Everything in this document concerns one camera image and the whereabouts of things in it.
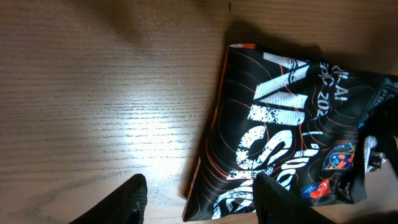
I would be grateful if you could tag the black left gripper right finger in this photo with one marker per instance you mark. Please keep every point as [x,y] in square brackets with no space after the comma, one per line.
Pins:
[275,204]

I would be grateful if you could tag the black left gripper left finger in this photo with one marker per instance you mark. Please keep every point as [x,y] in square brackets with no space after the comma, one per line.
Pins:
[125,205]

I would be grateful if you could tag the black patterned sports jersey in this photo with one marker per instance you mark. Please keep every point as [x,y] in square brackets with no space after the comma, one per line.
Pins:
[301,122]

